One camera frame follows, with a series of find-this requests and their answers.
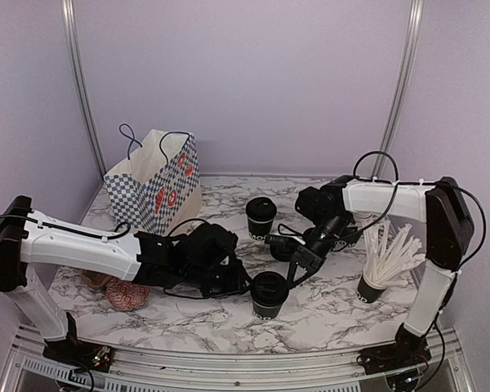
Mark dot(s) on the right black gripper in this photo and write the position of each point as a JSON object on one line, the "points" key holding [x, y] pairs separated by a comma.
{"points": [[311, 261]]}

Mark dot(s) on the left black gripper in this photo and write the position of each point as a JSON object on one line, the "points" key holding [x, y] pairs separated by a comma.
{"points": [[236, 282]]}

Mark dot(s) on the black paper coffee cup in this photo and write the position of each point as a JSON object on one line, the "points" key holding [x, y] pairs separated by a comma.
{"points": [[258, 230]]}

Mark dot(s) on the black plastic cup lid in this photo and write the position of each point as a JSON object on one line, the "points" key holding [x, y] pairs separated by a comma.
{"points": [[261, 209]]}

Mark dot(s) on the stack of black lids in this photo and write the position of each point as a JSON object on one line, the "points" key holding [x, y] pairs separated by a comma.
{"points": [[312, 236]]}

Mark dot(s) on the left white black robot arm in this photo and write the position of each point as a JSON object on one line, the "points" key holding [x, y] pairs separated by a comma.
{"points": [[29, 237]]}

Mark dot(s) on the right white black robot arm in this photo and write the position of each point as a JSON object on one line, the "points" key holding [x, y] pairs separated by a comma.
{"points": [[440, 205]]}

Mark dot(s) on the stack of black paper cups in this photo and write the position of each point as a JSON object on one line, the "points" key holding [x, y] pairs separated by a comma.
{"points": [[349, 241]]}

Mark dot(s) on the black cup holding straws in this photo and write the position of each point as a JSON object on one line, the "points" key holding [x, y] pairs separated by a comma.
{"points": [[368, 292]]}

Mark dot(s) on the blue checkered paper bag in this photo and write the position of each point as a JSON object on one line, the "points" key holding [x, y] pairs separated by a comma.
{"points": [[157, 185]]}

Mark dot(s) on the bundle of white wrapped straws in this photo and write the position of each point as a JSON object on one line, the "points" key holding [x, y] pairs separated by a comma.
{"points": [[389, 258]]}

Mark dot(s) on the red geometric ceramic bowl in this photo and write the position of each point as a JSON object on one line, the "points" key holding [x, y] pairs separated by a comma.
{"points": [[126, 296]]}

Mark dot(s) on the brown cardboard cup carrier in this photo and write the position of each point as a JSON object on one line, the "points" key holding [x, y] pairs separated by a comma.
{"points": [[95, 280]]}

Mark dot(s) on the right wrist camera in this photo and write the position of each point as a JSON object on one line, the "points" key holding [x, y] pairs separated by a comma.
{"points": [[279, 240]]}

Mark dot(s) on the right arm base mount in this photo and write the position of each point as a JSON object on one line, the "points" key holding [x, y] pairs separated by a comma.
{"points": [[406, 350]]}

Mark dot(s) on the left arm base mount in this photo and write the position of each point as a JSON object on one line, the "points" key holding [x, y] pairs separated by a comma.
{"points": [[73, 351]]}

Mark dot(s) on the aluminium front frame rail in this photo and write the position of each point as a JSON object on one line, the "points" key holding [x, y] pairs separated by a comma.
{"points": [[138, 369]]}

